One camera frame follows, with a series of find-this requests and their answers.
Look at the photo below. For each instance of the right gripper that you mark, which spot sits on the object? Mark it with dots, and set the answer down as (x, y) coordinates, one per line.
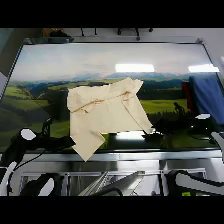
(166, 126)

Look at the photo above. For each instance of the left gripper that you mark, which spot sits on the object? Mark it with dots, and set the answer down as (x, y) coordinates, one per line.
(61, 142)

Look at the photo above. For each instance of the cream T-shirt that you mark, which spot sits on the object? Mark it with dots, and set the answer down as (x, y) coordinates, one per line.
(106, 110)

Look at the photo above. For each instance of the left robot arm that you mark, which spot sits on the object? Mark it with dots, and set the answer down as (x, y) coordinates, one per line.
(20, 143)

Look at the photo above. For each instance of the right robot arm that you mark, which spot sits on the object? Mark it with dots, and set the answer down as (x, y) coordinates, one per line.
(200, 181)

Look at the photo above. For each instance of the red garment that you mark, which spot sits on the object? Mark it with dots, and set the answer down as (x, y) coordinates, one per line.
(187, 96)

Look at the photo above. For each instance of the blue garment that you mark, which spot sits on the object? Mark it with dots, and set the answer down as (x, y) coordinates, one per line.
(208, 98)

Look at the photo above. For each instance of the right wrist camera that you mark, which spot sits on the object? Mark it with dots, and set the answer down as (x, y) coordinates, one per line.
(179, 110)

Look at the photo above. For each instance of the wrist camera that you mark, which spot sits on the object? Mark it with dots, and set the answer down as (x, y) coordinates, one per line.
(179, 110)
(46, 125)

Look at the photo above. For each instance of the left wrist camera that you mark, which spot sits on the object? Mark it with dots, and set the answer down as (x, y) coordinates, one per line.
(46, 125)

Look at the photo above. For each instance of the silver frame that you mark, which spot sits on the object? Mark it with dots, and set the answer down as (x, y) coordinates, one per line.
(133, 160)

